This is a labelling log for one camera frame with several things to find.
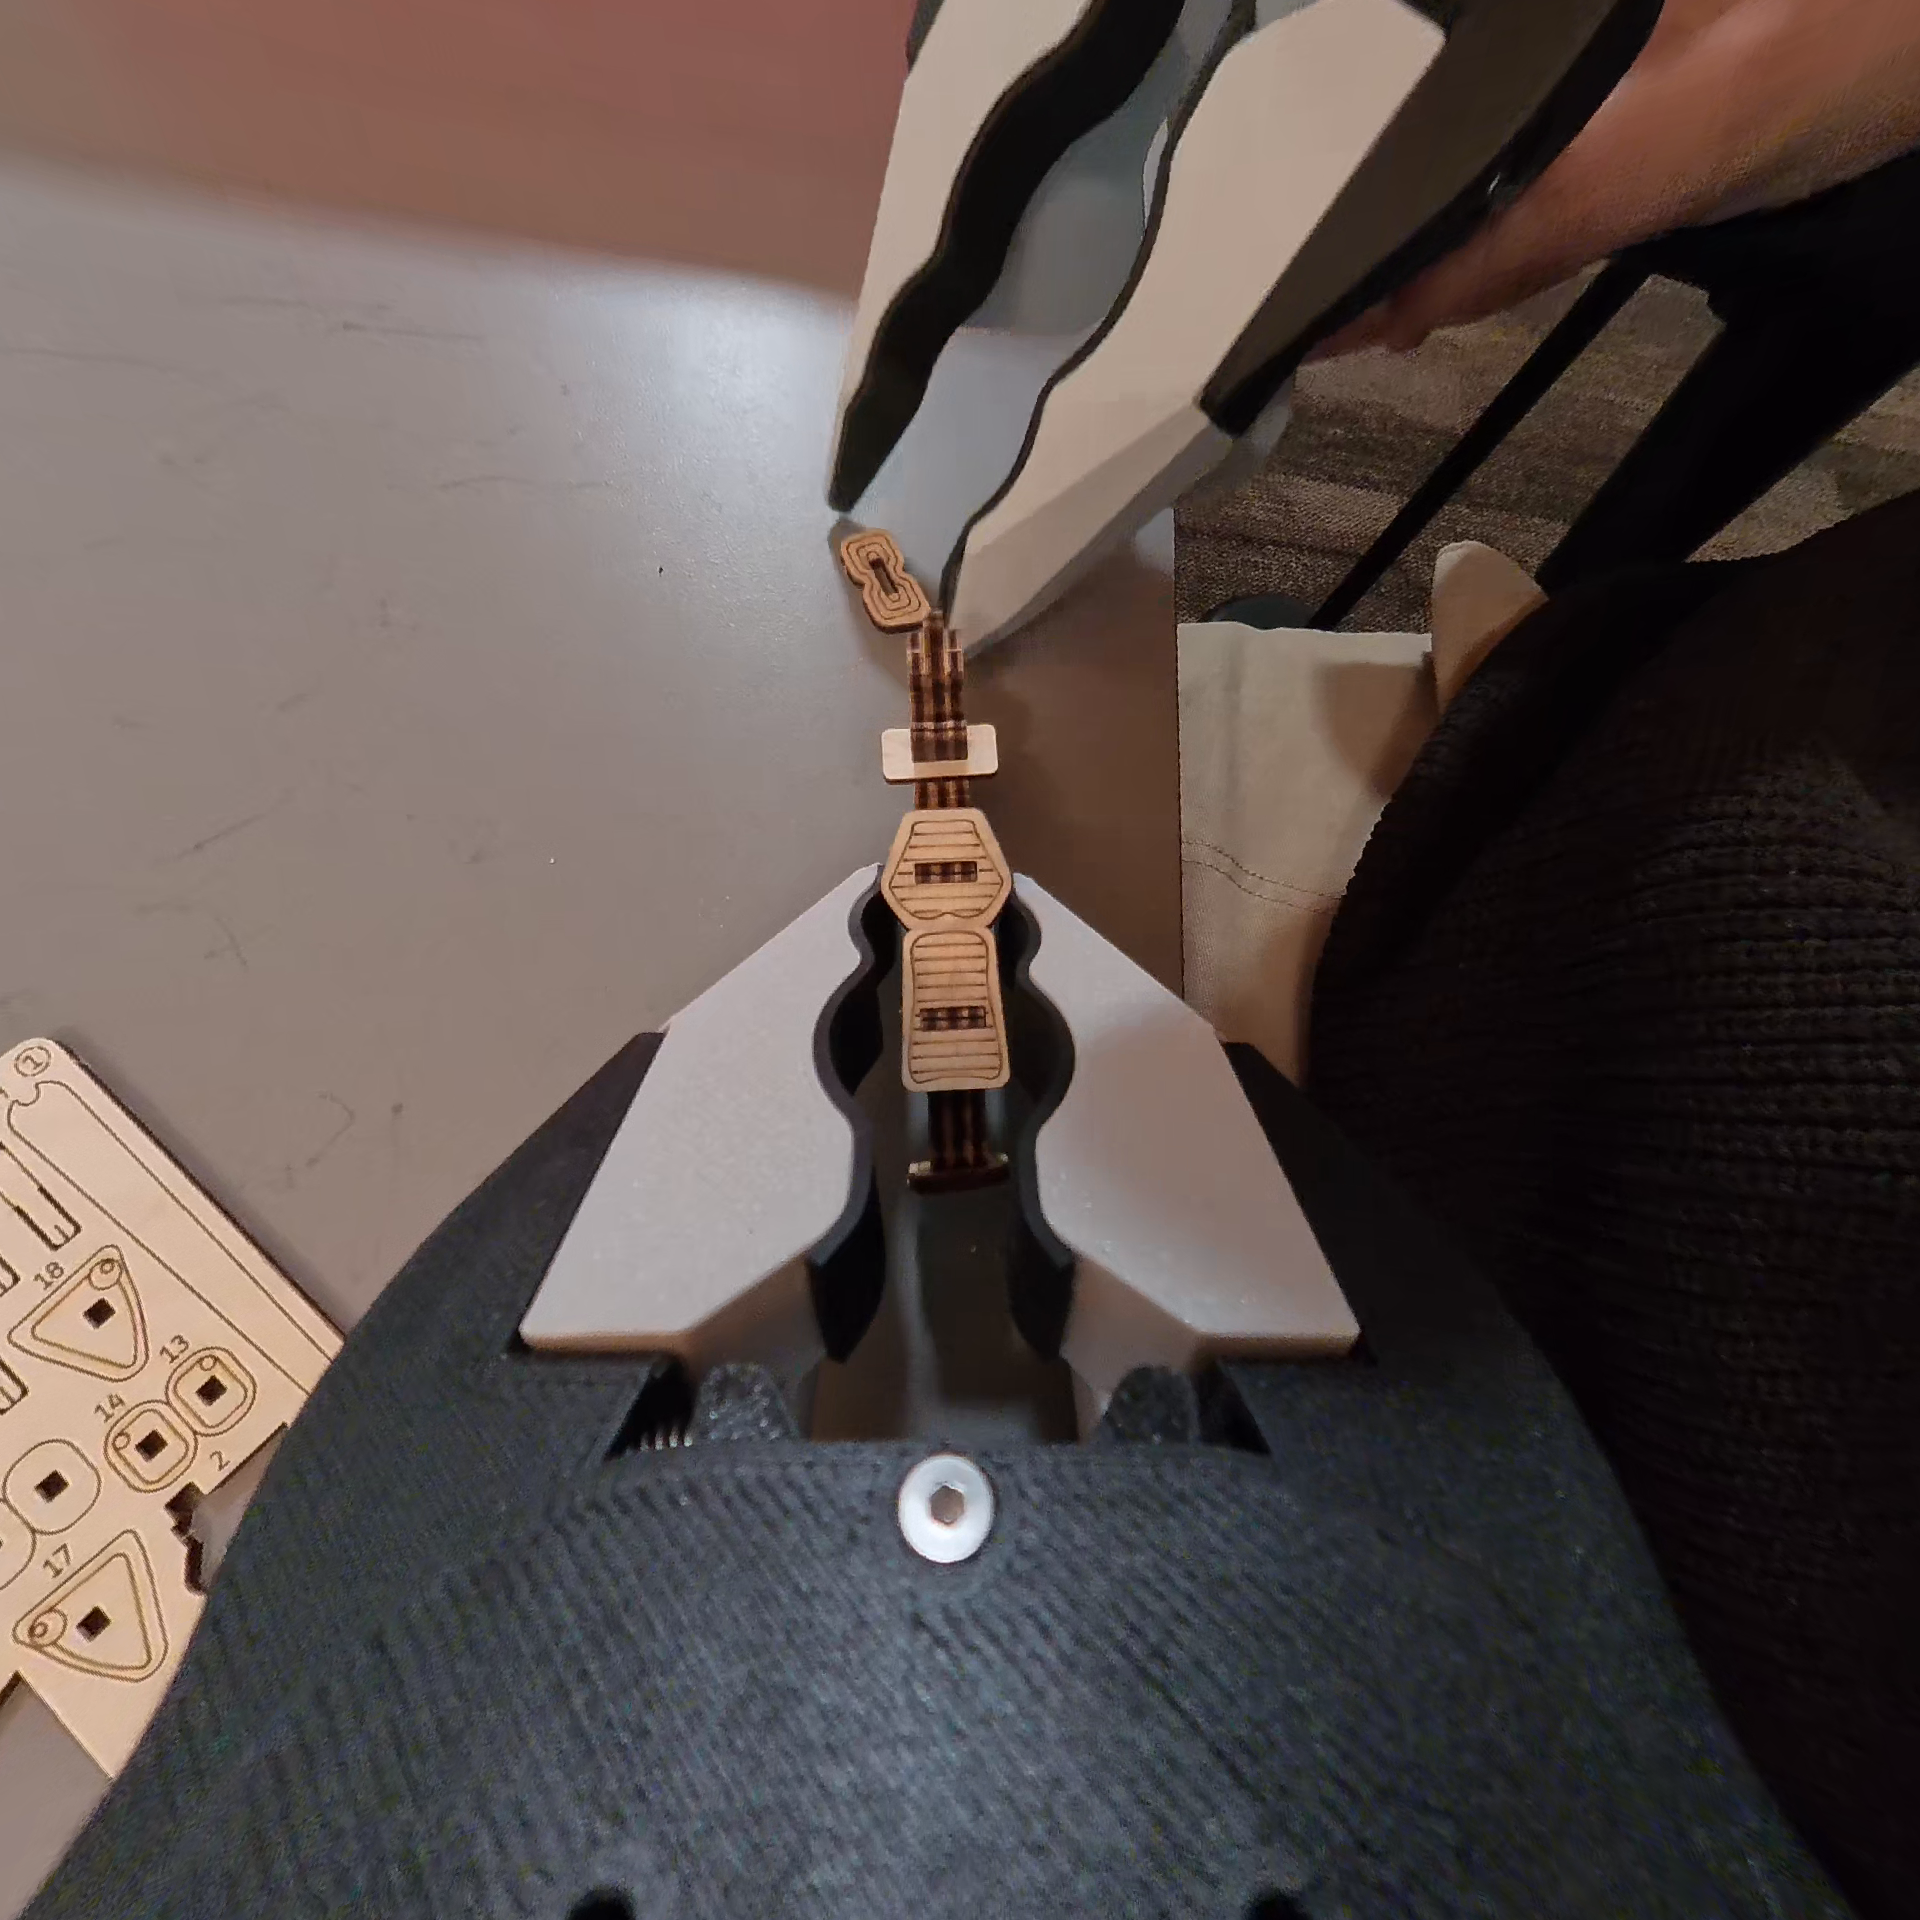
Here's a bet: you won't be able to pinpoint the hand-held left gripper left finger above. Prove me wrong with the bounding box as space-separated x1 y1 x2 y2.
517 867 897 1439

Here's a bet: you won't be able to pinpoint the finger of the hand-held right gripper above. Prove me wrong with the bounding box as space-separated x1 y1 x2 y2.
829 0 1187 506
942 0 1453 656

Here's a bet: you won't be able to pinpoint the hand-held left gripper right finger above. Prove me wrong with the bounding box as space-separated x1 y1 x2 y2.
997 879 1364 1439

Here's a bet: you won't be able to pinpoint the wooden puzzle model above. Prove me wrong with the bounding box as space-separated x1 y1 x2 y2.
881 605 1019 1199

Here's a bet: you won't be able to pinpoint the grey desk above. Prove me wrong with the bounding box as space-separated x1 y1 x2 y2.
0 0 1187 1802

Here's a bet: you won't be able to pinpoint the person's right hand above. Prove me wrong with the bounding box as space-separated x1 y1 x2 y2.
1317 0 1920 356

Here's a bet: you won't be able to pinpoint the black office chair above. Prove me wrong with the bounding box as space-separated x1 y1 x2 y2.
1206 196 1920 635

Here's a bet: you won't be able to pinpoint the person's beige trousers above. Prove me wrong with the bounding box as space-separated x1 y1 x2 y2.
1177 540 1545 1040

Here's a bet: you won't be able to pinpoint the laser-cut wooden parts sheet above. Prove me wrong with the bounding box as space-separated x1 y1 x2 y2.
0 1040 345 1741

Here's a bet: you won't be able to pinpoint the person's black knit sweater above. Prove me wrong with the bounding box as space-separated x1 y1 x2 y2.
1305 496 1920 1920

